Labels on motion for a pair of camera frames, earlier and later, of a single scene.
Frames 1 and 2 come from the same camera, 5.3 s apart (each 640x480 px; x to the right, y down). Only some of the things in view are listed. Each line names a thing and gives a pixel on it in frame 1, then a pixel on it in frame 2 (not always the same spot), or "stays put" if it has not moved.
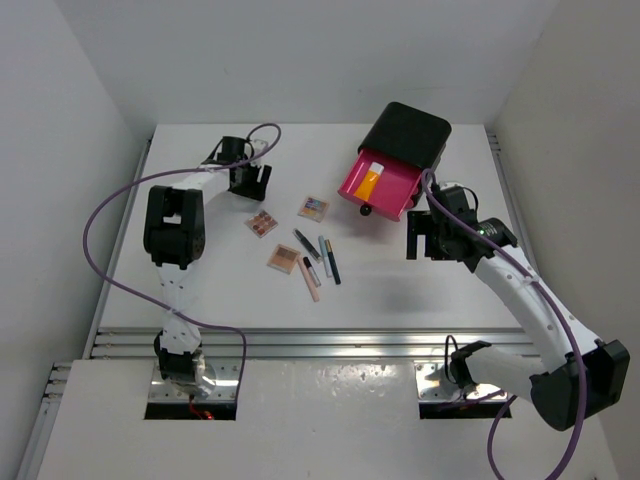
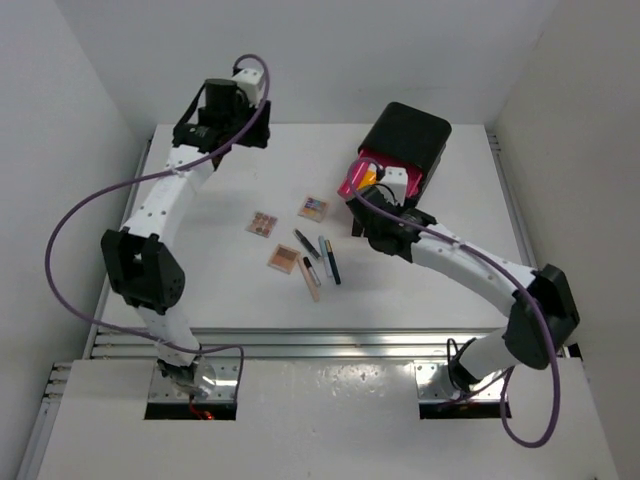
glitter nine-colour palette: x=314 y=209 stays put
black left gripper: x=254 y=189 to x=260 y=132
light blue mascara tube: x=325 y=256 stays put
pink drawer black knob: x=379 y=184 stays put
